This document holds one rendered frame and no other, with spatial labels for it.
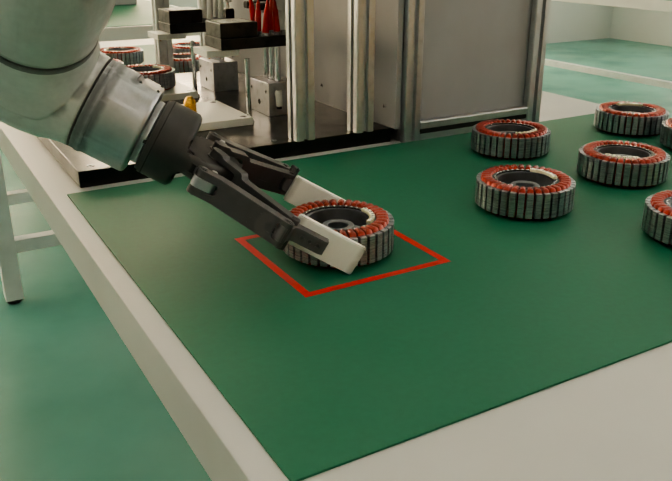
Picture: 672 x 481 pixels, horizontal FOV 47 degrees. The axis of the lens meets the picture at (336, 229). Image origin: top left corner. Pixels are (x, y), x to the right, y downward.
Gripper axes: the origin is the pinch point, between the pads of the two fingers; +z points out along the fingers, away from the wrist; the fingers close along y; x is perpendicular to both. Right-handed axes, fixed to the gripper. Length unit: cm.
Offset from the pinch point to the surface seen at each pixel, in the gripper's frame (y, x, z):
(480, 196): 10.3, -8.2, 15.2
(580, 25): 733, -99, 302
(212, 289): -8.5, 7.8, -9.1
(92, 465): 65, 91, -1
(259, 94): 55, 2, -9
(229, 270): -4.4, 7.1, -7.9
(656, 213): -0.5, -17.3, 27.8
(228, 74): 75, 5, -14
